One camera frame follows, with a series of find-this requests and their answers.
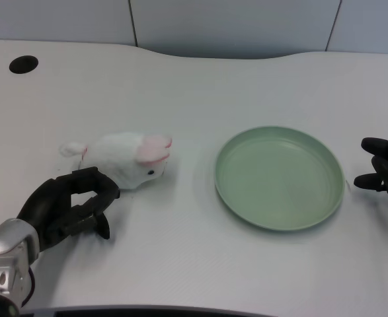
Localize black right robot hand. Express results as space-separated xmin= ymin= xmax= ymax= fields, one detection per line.
xmin=353 ymin=137 xmax=388 ymax=209

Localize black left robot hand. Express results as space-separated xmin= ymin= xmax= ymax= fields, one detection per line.
xmin=16 ymin=166 xmax=121 ymax=254

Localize white plush rabbit doll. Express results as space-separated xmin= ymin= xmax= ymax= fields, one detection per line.
xmin=58 ymin=131 xmax=174 ymax=191

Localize green round plate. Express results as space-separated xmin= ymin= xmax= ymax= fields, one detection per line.
xmin=214 ymin=125 xmax=346 ymax=232

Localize black round table grommet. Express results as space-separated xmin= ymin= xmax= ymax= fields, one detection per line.
xmin=9 ymin=55 xmax=39 ymax=75

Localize thin dark arm cable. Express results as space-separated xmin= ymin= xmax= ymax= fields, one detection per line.
xmin=21 ymin=264 xmax=36 ymax=302

